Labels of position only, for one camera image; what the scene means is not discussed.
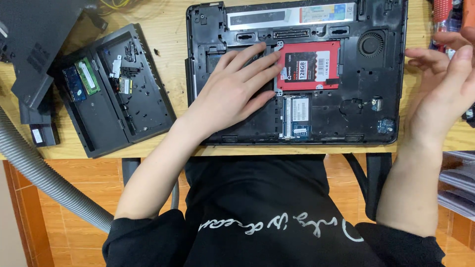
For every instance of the person's right hand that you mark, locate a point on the person's right hand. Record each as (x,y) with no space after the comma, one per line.
(445,100)

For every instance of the person's left hand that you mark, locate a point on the person's left hand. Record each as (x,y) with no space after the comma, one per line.
(226,96)

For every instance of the person's right fingers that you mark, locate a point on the person's right fingers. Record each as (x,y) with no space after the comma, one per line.
(458,63)

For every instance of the small black object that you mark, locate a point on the small black object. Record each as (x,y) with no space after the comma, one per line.
(469,117)

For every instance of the black laptop cooling fan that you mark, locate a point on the black laptop cooling fan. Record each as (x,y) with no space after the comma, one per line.
(370,44)

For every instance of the small blue circuit card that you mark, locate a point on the small blue circuit card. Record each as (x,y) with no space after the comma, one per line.
(386,126)

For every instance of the open black laptop base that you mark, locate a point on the open black laptop base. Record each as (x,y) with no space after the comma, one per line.
(352,96)

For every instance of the stack of papers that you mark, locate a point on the stack of papers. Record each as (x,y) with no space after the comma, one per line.
(458,185)

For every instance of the red solid state drive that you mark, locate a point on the red solid state drive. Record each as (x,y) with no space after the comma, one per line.
(310,66)

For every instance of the memory module with white label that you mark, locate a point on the memory module with white label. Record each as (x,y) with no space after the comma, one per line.
(297,117)

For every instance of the person's black sweatshirt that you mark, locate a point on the person's black sweatshirt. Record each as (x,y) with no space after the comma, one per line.
(259,222)

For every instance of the black laptop bottom cover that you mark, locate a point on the black laptop bottom cover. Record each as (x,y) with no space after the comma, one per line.
(144,107)

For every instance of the small yellow labelled part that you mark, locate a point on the small yellow labelled part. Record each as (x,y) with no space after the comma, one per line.
(125,85)

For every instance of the green memory stick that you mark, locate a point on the green memory stick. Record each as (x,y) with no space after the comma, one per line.
(87,76)

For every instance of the blue memory stick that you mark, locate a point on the blue memory stick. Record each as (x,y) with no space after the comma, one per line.
(74,84)

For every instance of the black battery pack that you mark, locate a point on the black battery pack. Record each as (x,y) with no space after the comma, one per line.
(39,126)

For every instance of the large black laptop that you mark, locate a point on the large black laptop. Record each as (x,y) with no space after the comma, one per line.
(33,48)

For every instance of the black table frame leg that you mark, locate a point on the black table frame leg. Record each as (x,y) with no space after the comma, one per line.
(378,181)
(130,168)

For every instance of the small white metal bracket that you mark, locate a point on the small white metal bracket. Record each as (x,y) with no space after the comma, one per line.
(116,66)

